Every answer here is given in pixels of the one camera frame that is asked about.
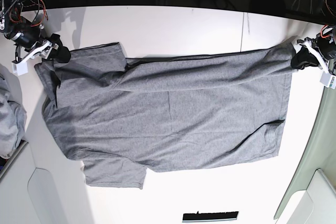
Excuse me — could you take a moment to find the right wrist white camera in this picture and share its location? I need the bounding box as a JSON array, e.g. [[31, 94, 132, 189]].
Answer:
[[12, 61, 28, 76]]

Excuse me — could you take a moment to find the white bin right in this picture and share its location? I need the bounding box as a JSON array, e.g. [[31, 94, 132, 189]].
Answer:
[[272, 168, 336, 224]]

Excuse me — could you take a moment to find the white bin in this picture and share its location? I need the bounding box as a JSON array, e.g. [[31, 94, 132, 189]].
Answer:
[[272, 168, 336, 224], [1, 142, 68, 223]]

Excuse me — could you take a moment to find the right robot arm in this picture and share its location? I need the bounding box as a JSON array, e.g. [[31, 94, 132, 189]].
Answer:
[[1, 0, 71, 67]]

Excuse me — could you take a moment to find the grey clothes pile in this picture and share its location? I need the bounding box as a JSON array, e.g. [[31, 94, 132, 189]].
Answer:
[[1, 65, 27, 159]]

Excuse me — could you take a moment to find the grey t-shirt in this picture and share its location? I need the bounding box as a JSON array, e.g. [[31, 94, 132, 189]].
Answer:
[[35, 42, 296, 188]]

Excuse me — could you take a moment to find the wrist white camera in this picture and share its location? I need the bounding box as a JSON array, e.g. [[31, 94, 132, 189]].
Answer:
[[320, 72, 336, 89], [12, 61, 28, 76]]

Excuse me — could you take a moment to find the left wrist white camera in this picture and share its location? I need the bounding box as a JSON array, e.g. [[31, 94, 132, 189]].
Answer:
[[320, 72, 336, 89]]

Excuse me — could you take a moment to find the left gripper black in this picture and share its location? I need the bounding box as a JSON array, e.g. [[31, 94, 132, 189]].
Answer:
[[291, 32, 335, 73]]

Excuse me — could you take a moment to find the white bin left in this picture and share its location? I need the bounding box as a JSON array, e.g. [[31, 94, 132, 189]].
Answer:
[[1, 142, 68, 223]]

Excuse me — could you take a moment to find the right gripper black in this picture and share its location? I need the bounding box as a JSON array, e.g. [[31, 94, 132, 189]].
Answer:
[[10, 23, 71, 63]]

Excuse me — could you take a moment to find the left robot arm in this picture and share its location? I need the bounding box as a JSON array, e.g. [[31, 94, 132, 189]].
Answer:
[[293, 0, 335, 74]]

